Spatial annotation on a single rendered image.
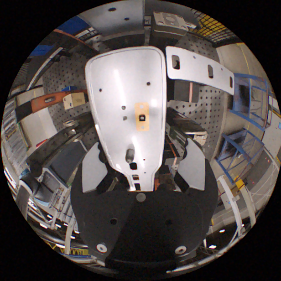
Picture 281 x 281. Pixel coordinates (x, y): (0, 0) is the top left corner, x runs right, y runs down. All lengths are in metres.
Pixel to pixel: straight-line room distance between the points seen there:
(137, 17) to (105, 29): 0.08
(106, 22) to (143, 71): 0.17
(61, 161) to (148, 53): 0.72
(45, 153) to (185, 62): 0.40
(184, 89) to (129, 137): 0.23
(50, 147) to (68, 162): 0.49
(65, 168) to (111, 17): 0.76
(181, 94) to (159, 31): 0.19
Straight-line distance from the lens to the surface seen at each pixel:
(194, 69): 0.28
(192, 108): 0.63
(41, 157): 0.22
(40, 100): 0.23
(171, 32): 0.27
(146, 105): 0.22
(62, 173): 0.68
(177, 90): 0.26
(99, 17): 0.25
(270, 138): 7.95
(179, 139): 0.23
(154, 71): 0.23
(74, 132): 0.25
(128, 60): 0.25
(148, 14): 0.33
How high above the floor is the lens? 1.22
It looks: 59 degrees down
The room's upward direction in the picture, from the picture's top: 179 degrees counter-clockwise
